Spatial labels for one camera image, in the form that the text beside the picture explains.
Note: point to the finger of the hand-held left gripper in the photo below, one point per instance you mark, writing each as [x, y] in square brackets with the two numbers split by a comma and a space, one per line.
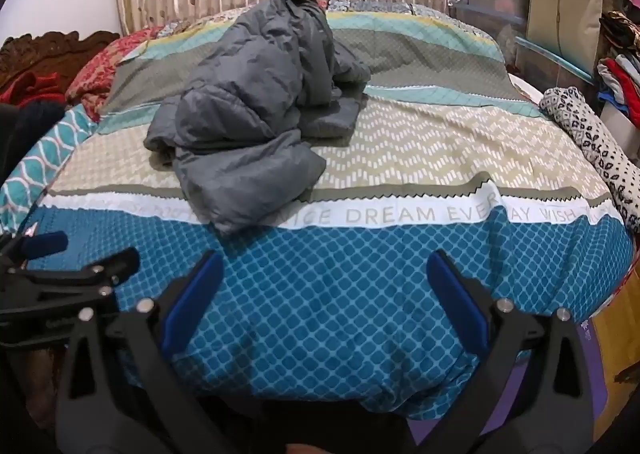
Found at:
[45, 242]
[100, 268]

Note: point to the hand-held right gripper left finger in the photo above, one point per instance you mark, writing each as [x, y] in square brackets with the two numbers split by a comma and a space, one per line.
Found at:
[192, 304]

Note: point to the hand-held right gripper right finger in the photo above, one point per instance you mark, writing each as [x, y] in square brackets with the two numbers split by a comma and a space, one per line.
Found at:
[457, 304]

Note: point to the grey puffer jacket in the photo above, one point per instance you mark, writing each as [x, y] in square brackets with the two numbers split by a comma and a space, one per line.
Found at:
[250, 99]

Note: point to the pile of colourful clothes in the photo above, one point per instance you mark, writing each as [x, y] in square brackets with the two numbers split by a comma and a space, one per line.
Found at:
[622, 74]

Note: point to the teal white wavy pillow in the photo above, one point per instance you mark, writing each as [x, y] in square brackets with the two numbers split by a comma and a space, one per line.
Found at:
[45, 154]

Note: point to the dark navy cloth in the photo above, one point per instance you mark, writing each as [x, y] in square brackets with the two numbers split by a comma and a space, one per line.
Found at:
[30, 134]

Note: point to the red cloth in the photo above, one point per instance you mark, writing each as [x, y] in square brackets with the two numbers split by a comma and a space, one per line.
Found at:
[30, 89]

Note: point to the bed with patterned bedspread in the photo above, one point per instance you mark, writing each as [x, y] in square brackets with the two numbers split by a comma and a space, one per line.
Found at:
[400, 159]

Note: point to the purple floor mat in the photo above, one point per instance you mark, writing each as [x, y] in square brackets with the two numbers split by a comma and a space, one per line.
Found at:
[605, 384]

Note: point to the red patterned quilt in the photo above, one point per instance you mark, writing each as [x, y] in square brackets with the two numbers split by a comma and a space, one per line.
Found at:
[105, 69]

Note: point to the carved wooden headboard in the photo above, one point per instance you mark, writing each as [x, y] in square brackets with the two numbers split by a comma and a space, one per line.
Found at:
[45, 49]

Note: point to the black white patterned cloth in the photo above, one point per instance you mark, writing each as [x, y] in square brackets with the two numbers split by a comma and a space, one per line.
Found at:
[595, 144]

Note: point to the large clear storage box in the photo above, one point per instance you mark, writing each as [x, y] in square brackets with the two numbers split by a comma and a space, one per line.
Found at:
[490, 34]

